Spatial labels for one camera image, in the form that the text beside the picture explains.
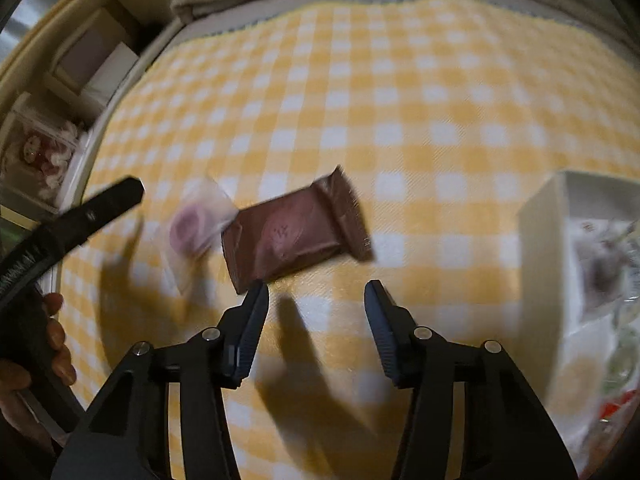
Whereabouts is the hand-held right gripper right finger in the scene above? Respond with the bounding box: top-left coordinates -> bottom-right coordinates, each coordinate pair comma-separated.
363,279 -> 580,480

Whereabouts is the white storage box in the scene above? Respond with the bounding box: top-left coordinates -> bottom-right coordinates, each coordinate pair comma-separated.
80,42 -> 142,107

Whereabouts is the grey curtain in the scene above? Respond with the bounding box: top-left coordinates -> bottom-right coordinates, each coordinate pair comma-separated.
0,0 -> 101,61

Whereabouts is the wooden shelf unit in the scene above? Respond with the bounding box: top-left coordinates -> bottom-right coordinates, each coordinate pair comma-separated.
0,0 -> 181,221

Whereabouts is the white cardboard box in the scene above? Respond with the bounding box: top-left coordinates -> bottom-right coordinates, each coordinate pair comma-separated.
515,170 -> 640,480

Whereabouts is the yellow checkered mat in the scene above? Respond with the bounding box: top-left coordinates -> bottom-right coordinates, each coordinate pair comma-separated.
60,0 -> 640,480

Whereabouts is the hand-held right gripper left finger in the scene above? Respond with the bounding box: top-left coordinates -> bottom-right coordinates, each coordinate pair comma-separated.
50,281 -> 271,480

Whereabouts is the red snack packet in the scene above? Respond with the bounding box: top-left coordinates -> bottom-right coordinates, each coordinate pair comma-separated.
597,390 -> 638,423

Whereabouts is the red doll in frame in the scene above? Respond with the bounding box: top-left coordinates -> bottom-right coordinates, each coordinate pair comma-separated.
0,105 -> 96,206

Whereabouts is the purple donut packet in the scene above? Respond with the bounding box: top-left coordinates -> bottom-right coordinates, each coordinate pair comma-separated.
159,176 -> 236,296

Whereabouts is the wooden picture frame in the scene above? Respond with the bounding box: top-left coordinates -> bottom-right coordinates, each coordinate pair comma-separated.
50,7 -> 141,93

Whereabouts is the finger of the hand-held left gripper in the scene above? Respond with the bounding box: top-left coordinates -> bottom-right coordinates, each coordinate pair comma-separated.
42,176 -> 147,257

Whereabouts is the person's left hand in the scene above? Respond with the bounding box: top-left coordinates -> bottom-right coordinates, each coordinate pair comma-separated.
0,292 -> 78,456

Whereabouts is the brown snack packet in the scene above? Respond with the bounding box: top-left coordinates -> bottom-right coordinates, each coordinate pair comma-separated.
221,165 -> 375,296

